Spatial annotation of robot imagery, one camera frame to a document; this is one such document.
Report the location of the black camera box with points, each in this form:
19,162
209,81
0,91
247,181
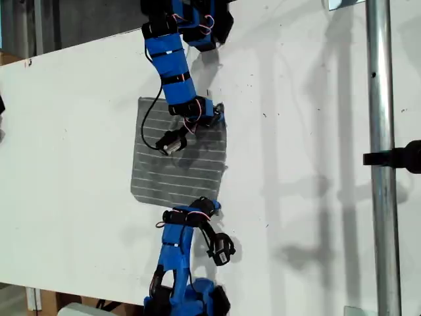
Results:
171,143
223,253

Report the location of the steel post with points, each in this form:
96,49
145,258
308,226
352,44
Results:
381,98

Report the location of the grey striped towel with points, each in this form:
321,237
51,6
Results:
158,171

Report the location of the black post clamp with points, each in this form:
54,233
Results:
408,156

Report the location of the brown cardboard box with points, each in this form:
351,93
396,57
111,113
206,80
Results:
8,58
49,301

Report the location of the white box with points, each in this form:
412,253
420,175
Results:
79,311

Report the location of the short black camera stalk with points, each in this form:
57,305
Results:
188,130
205,230

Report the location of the small black object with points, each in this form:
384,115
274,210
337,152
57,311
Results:
1,105

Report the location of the grey metal upright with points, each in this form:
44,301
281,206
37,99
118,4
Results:
39,26

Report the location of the white metal rail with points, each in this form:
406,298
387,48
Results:
33,298

